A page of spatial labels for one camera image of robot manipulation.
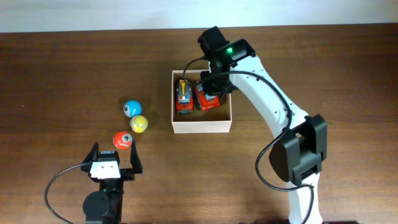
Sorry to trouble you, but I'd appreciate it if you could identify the yellow toy ball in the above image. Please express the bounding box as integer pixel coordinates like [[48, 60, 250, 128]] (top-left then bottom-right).
[[130, 115, 149, 133]]

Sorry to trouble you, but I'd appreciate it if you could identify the red truck with yellow crane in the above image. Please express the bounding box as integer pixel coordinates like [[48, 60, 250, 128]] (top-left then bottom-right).
[[175, 79, 194, 114]]

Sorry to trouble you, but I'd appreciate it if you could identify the black cable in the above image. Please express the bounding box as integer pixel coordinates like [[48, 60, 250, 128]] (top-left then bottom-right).
[[182, 57, 315, 224], [44, 162, 84, 224]]

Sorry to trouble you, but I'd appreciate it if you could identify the red toy ball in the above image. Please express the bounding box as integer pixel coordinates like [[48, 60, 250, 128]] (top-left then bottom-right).
[[113, 131, 133, 149]]

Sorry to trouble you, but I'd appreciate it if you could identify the white cardboard box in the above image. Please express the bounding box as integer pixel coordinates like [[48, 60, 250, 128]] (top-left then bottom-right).
[[171, 70, 232, 134]]

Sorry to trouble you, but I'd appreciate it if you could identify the right black cable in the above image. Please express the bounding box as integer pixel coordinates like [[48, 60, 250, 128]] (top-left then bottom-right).
[[182, 57, 315, 224]]

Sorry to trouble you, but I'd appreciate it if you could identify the left black cable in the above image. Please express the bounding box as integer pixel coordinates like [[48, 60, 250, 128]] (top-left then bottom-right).
[[44, 162, 84, 224]]

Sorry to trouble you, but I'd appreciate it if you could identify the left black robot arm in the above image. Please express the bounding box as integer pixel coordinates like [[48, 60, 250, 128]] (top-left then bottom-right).
[[81, 141, 143, 224]]

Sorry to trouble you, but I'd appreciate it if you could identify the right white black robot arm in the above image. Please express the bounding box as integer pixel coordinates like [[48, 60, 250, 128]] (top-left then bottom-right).
[[198, 37, 327, 223]]

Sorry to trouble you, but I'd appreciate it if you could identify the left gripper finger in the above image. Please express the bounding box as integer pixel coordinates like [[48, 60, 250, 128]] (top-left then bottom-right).
[[83, 142, 99, 164], [130, 140, 142, 170]]

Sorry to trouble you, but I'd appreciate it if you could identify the blue toy ball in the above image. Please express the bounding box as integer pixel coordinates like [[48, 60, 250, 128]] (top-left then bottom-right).
[[123, 100, 142, 118]]

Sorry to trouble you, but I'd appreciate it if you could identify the red truck with grey top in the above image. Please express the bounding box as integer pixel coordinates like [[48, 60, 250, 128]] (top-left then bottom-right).
[[195, 84, 220, 111]]

